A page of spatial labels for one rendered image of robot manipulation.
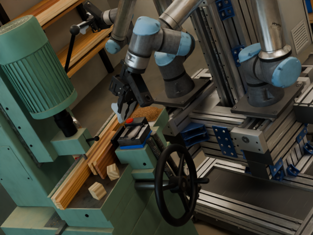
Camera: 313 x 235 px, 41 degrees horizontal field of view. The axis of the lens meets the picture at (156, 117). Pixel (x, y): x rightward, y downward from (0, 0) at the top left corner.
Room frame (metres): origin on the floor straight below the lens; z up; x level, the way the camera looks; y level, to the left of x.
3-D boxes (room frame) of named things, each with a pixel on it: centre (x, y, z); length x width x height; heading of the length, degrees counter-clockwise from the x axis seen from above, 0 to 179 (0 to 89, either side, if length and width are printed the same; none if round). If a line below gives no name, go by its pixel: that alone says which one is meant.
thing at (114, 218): (1.38, 0.26, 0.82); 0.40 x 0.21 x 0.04; 145
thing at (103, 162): (1.41, 0.20, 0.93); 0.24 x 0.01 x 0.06; 145
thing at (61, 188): (1.50, 0.27, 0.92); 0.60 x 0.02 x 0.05; 145
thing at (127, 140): (1.38, 0.09, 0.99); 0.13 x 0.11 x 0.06; 145
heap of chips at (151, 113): (1.64, 0.04, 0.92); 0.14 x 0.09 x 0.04; 55
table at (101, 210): (1.43, 0.17, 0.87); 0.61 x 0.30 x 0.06; 145
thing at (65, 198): (1.51, 0.24, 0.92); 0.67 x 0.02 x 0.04; 145
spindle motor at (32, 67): (1.41, 0.31, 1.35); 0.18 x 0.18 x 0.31
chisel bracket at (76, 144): (1.43, 0.32, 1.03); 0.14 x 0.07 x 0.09; 55
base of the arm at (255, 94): (1.50, -0.45, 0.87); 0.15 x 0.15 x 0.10
